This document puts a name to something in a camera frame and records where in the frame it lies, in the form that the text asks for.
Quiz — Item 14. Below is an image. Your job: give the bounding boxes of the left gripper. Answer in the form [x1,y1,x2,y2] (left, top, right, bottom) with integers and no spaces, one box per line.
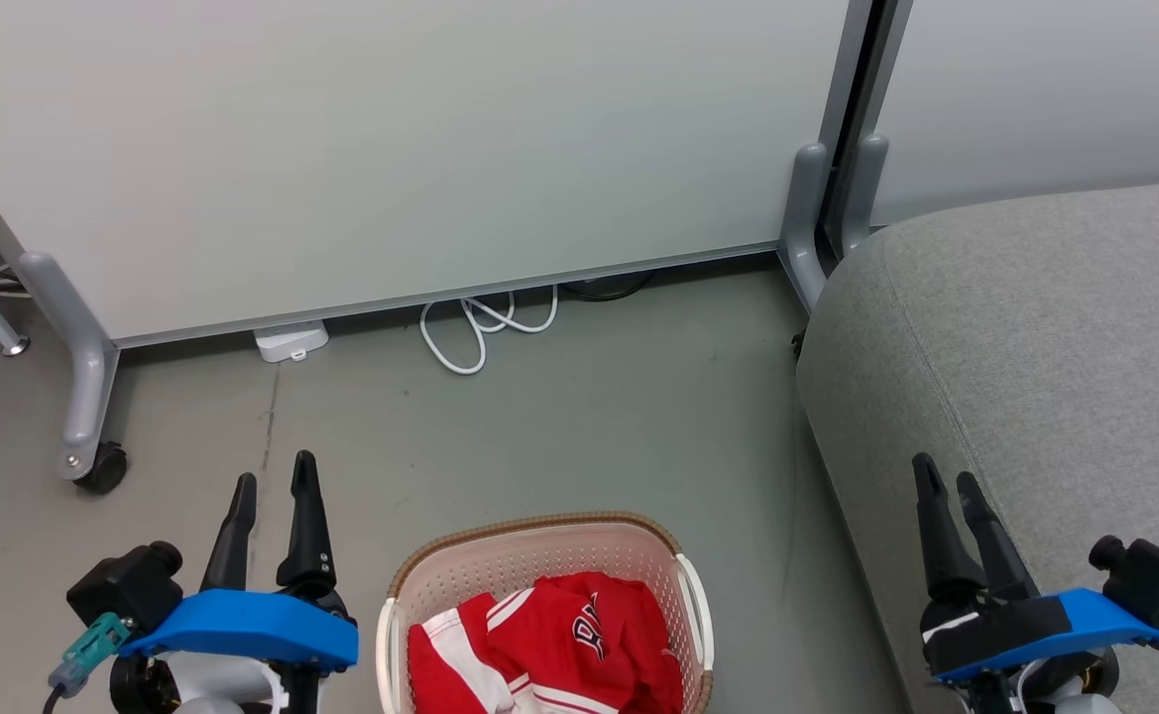
[109,451,353,714]

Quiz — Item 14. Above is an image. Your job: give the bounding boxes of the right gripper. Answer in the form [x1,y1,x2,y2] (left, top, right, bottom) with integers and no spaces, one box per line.
[912,453,1125,714]

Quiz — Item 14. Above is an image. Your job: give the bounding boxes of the red white shirt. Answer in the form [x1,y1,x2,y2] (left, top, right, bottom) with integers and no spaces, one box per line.
[407,571,685,714]

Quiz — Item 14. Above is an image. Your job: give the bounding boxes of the grey fabric sofa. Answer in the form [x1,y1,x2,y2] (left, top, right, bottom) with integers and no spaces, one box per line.
[795,178,1159,714]

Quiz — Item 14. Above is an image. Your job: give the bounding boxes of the black caster wheel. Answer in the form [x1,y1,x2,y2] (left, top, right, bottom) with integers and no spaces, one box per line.
[73,442,130,495]

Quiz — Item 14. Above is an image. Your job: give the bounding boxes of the white power adapter box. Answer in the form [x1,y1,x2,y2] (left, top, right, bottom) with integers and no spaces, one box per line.
[253,320,330,364]

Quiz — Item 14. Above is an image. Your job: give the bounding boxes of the grey partition leg with caster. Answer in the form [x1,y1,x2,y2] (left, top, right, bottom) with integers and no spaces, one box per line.
[16,251,122,483]

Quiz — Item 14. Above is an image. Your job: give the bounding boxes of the beige plastic laundry basket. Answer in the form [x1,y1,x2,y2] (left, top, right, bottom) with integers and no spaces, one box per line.
[376,512,716,714]

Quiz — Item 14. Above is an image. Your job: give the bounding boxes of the large white partition panel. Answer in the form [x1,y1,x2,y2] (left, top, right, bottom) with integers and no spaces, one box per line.
[0,0,873,350]

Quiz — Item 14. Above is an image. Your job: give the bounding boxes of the narrow white partition panel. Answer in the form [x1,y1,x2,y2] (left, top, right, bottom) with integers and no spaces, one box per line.
[842,0,1159,229]

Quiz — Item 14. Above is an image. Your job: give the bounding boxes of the teal left camera connector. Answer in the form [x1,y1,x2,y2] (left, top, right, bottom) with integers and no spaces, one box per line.
[49,612,134,695]

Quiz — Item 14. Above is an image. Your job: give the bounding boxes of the looped white cable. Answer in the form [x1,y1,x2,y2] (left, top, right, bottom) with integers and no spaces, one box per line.
[418,286,560,377]

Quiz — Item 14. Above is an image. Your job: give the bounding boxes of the black floor cable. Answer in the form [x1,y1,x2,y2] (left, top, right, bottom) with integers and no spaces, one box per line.
[559,270,655,302]

